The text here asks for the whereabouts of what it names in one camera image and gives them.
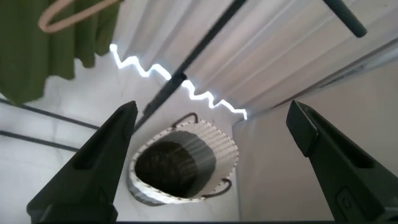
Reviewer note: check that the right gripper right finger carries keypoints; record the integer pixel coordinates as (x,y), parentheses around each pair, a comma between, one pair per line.
(351,180)

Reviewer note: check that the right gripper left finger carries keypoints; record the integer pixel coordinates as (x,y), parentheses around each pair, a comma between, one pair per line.
(87,177)

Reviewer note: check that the green printed shirt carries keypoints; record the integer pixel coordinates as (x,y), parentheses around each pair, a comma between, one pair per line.
(25,56)

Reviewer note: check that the pink clothes hanger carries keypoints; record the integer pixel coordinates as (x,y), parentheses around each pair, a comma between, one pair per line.
(77,17)

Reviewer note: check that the black clothes rack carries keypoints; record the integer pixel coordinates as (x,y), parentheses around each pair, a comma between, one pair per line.
(174,84)

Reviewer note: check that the white laundry basket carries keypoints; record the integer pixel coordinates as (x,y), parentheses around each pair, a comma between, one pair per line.
(217,146)

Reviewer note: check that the white curtain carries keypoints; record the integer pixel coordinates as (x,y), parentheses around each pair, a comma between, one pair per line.
(248,46)

